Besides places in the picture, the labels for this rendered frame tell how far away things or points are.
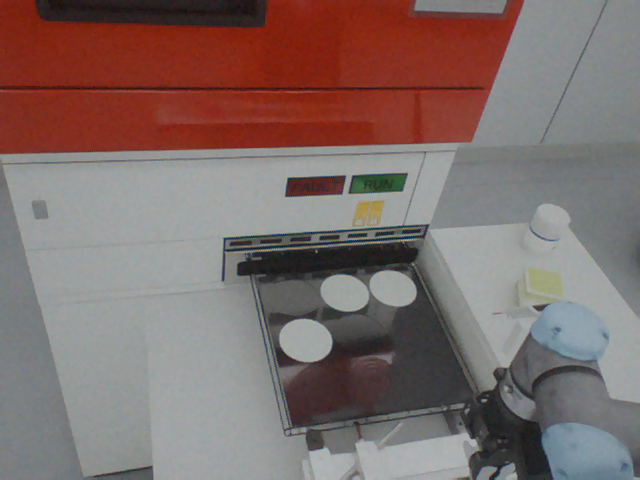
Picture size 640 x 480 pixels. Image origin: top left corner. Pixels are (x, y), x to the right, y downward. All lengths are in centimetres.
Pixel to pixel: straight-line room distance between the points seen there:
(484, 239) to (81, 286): 85
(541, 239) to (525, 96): 201
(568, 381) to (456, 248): 70
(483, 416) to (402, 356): 36
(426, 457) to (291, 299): 40
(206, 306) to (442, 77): 66
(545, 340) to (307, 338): 58
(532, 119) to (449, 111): 235
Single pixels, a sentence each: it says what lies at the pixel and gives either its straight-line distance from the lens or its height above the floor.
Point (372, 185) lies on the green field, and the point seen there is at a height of 110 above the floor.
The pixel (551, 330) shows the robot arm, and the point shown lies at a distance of 72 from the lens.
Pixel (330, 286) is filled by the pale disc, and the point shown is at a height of 90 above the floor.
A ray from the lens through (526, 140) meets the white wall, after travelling 355.
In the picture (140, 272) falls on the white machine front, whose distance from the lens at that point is 131.
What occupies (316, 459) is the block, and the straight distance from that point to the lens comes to 106.
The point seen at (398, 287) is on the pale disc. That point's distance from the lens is 133.
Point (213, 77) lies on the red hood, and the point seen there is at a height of 136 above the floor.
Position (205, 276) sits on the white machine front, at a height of 87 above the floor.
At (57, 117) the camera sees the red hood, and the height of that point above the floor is 129.
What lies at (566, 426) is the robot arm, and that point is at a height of 133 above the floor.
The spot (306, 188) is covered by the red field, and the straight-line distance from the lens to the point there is 120.
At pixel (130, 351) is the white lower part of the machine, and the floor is 64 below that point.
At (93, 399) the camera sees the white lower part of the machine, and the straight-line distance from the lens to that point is 165.
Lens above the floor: 184
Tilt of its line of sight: 43 degrees down
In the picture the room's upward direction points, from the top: 11 degrees clockwise
